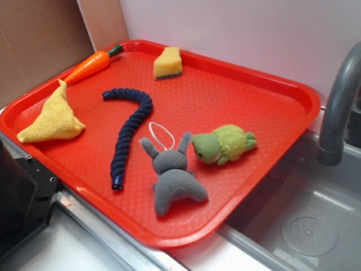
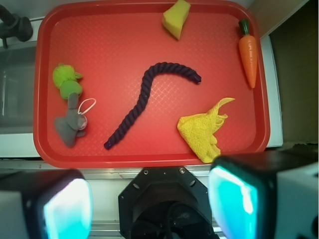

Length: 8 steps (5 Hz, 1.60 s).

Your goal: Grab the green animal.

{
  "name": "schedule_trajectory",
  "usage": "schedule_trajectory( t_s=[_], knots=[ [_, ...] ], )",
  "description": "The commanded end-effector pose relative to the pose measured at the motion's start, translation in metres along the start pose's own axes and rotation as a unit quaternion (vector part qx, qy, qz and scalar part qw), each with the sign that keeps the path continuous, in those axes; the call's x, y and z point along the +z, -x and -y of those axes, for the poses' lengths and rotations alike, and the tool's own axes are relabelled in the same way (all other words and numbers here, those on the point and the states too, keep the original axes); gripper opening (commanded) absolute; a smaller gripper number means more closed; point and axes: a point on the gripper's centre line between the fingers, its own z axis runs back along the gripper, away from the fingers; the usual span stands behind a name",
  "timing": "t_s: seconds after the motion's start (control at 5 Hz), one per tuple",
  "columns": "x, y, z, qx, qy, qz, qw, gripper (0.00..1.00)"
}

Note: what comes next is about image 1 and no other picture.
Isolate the green plush turtle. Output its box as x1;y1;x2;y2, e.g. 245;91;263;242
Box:
192;125;258;166

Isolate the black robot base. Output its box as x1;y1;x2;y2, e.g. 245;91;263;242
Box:
1;143;60;260

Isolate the red plastic tray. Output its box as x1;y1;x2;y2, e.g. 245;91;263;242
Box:
0;40;322;249

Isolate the grey plush bunny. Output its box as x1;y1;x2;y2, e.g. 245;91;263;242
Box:
140;122;208;217

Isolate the yellow sponge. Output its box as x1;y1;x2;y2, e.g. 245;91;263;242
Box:
153;47;183;80

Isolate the orange toy carrot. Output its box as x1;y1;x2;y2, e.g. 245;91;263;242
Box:
64;43;124;84

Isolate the yellow knitted cloth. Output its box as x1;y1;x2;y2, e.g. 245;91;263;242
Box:
17;80;85;143

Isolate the grey sink basin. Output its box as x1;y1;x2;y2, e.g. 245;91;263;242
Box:
218;132;360;270

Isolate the grey faucet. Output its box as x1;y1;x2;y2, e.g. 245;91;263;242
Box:
317;42;360;166

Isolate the brown cardboard panel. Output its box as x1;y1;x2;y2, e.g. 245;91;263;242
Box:
1;1;94;107

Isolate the dark blue twisted rope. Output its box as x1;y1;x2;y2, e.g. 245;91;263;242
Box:
102;88;154;191

